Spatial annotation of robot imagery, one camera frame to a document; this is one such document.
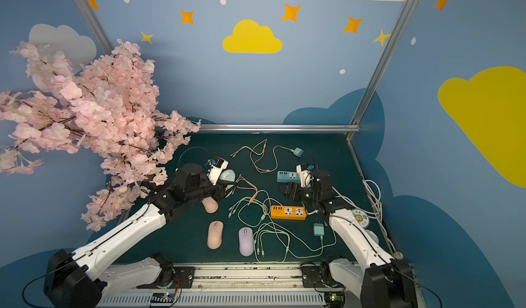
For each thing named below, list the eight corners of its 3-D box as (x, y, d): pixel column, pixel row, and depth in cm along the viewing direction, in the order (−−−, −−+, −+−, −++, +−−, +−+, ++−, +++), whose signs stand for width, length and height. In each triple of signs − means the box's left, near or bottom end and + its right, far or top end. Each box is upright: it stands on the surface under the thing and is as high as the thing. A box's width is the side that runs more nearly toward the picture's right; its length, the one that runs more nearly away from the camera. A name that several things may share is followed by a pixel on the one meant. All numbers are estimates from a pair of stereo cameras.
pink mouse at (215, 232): (206, 249, 82) (204, 247, 80) (210, 222, 89) (209, 220, 87) (221, 249, 82) (220, 247, 80) (224, 222, 89) (223, 220, 87)
